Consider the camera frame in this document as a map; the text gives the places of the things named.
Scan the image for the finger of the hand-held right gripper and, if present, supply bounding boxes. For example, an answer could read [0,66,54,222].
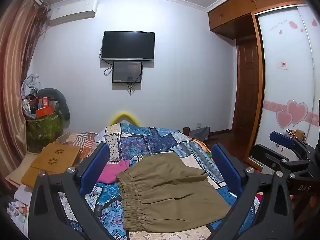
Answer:
[269,131,318,161]
[249,144,313,178]

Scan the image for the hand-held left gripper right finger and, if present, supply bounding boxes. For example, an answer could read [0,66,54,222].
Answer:
[211,142,294,240]

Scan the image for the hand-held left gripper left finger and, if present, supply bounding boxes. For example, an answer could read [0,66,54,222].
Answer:
[27,142,118,240]

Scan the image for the khaki pants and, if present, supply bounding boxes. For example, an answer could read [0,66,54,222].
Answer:
[115,152,232,232]

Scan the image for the pink cloth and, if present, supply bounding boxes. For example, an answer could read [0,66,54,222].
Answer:
[97,160,130,184]

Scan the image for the striped orange white blanket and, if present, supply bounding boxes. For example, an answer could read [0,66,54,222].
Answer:
[54,132,98,161]

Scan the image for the wooden lap desk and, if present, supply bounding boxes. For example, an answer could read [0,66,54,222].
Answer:
[21,142,82,188]

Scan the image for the grey bag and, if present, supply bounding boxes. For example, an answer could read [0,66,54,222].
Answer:
[189,127,210,141]

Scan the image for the yellow curved tube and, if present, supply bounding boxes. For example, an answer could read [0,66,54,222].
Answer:
[108,110,140,126]

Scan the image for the white heart-print sliding door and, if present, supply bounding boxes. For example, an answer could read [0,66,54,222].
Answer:
[255,4,320,160]

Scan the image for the green storage box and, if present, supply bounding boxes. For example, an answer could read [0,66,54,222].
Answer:
[26,112,63,151]

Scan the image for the brown wooden door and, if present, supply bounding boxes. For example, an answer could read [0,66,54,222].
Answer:
[235,39,262,133]

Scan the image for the blue patchwork blanket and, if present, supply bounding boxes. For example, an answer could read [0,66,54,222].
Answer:
[54,122,263,240]

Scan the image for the grey neck pillow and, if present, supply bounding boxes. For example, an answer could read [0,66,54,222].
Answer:
[37,88,71,121]

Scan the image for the orange box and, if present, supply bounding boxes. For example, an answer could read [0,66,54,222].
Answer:
[36,106,54,118]

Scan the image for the white crumpled cloth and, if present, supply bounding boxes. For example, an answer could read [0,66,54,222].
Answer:
[21,74,41,98]

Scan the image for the striped brown curtain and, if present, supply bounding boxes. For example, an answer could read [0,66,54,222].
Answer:
[0,0,50,198]

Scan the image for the wooden overhead cabinet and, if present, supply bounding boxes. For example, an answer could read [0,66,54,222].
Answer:
[207,0,320,40]

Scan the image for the white air conditioner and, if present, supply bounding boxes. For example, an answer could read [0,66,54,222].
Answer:
[49,0,98,27]

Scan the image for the black monitor cable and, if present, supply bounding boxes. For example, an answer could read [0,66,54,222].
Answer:
[127,76,136,97]

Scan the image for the small black wall monitor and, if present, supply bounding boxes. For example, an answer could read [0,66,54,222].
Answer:
[112,61,143,83]

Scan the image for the black wall television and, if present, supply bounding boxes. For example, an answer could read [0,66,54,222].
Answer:
[101,31,155,62]

